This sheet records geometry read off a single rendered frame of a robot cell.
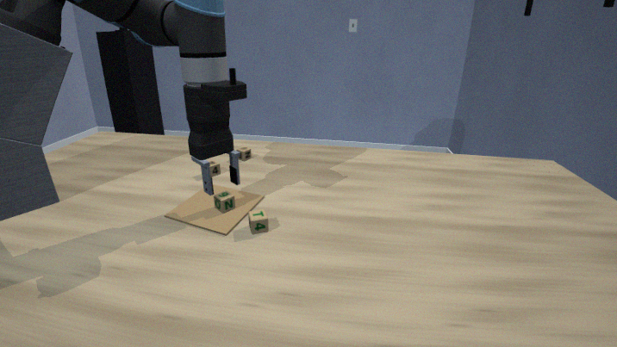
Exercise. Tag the tan flat mat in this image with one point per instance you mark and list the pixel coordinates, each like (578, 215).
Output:
(199, 210)

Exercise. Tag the beige block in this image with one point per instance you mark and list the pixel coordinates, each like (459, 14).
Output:
(224, 201)
(215, 168)
(258, 221)
(245, 153)

